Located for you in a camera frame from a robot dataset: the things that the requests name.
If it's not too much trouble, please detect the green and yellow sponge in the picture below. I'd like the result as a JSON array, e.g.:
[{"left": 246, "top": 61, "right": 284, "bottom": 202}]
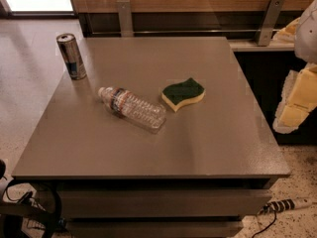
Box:
[{"left": 161, "top": 77, "right": 205, "bottom": 112}]

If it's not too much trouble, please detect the left metal bracket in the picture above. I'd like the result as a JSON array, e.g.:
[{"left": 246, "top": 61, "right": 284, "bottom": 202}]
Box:
[{"left": 116, "top": 0, "right": 134, "bottom": 37}]

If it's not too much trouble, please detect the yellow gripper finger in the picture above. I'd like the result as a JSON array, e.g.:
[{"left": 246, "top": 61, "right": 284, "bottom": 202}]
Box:
[
  {"left": 272, "top": 18, "right": 299, "bottom": 43},
  {"left": 272, "top": 63, "right": 317, "bottom": 134}
]

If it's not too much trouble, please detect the clear plastic water bottle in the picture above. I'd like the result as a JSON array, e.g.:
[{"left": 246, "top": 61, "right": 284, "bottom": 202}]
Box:
[{"left": 98, "top": 86, "right": 166, "bottom": 133}]

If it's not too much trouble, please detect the black cables and stand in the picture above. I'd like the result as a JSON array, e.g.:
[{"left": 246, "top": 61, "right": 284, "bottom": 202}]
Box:
[{"left": 0, "top": 159, "right": 67, "bottom": 238}]

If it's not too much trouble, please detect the grey drawer cabinet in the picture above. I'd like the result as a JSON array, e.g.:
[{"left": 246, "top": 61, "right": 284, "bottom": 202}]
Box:
[{"left": 13, "top": 38, "right": 290, "bottom": 238}]

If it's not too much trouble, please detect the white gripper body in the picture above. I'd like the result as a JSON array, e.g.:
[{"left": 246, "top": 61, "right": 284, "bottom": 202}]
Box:
[{"left": 294, "top": 0, "right": 317, "bottom": 63}]

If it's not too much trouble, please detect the silver blue drink can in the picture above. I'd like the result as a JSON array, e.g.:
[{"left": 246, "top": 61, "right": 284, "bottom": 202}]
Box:
[{"left": 56, "top": 33, "right": 86, "bottom": 80}]

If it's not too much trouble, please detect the right metal bracket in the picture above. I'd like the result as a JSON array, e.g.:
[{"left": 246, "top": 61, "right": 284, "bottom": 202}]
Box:
[{"left": 255, "top": 0, "right": 285, "bottom": 47}]

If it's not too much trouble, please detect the black power cable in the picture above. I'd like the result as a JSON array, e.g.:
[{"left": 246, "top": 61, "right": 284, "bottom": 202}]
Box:
[{"left": 251, "top": 208, "right": 278, "bottom": 238}]

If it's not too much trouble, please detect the white power strip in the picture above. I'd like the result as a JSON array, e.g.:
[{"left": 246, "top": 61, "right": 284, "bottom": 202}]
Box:
[{"left": 259, "top": 197, "right": 312, "bottom": 215}]

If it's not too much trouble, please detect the metal bracket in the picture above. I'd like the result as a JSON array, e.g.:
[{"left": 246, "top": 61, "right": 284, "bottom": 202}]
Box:
[
  {"left": 116, "top": 0, "right": 134, "bottom": 37},
  {"left": 255, "top": 0, "right": 285, "bottom": 47}
]

